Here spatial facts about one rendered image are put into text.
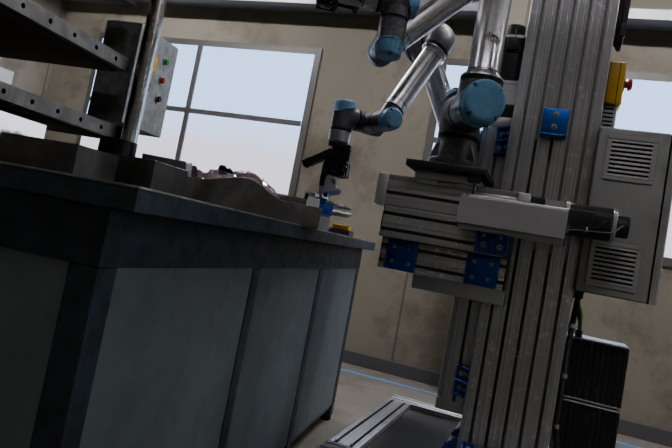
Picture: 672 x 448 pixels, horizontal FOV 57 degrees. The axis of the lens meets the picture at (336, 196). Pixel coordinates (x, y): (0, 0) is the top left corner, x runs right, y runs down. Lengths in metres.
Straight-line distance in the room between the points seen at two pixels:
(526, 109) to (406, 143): 2.29
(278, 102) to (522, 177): 2.89
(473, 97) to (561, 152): 0.40
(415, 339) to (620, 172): 2.48
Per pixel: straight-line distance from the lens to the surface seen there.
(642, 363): 4.07
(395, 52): 1.69
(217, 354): 1.47
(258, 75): 4.72
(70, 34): 2.20
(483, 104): 1.68
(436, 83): 2.38
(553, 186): 1.94
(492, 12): 1.78
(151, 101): 2.72
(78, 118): 2.26
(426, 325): 4.11
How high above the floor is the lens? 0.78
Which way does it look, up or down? 4 degrees up
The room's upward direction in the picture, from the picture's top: 11 degrees clockwise
